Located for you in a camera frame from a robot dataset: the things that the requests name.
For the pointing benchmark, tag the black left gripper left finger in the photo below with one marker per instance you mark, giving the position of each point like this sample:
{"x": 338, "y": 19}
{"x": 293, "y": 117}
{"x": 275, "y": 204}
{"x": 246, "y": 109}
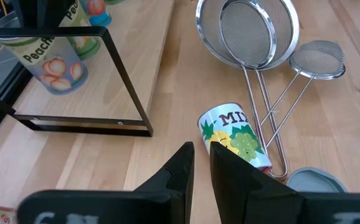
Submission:
{"x": 180, "y": 168}

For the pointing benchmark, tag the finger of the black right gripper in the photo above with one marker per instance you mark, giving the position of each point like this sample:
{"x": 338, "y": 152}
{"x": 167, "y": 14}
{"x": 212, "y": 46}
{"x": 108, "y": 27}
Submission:
{"x": 55, "y": 11}
{"x": 29, "y": 12}

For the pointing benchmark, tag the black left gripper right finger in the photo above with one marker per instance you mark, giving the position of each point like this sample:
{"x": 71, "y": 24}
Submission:
{"x": 239, "y": 186}

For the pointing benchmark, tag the tall tomato can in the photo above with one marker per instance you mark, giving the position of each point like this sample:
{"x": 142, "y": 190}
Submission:
{"x": 97, "y": 9}

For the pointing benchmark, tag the tall green pears can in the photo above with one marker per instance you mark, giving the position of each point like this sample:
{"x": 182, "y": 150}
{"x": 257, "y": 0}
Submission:
{"x": 86, "y": 46}

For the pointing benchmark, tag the tall peaches can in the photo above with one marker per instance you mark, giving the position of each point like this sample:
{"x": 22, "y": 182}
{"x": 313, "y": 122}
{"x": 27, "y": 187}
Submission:
{"x": 55, "y": 68}

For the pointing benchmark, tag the pink white mixed fruit can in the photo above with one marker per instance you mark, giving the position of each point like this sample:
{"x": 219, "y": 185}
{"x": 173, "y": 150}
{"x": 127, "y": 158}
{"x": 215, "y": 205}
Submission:
{"x": 226, "y": 127}

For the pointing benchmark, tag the short yellow pineapple rings can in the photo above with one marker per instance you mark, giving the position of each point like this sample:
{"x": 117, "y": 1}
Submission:
{"x": 314, "y": 182}

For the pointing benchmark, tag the small metal mesh strainer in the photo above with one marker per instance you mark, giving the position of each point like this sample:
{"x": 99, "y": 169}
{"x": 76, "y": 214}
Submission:
{"x": 318, "y": 59}

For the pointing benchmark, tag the medium metal mesh strainer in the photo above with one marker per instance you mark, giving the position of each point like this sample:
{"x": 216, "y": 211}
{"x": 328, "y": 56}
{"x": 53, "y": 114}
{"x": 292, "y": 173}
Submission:
{"x": 248, "y": 34}

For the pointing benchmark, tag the large metal mesh strainer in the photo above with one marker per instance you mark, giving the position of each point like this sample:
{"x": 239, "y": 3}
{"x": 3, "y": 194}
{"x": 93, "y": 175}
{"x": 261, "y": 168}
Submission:
{"x": 286, "y": 31}

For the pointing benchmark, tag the black metal shelf frame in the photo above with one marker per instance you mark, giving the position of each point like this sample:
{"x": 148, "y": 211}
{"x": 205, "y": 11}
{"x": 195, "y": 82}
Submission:
{"x": 43, "y": 32}

